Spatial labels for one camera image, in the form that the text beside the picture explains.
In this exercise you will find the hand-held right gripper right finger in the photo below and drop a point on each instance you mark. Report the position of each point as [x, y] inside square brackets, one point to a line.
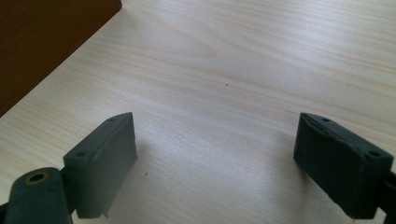
[339, 168]

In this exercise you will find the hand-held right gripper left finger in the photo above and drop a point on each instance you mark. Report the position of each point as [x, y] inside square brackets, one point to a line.
[99, 168]

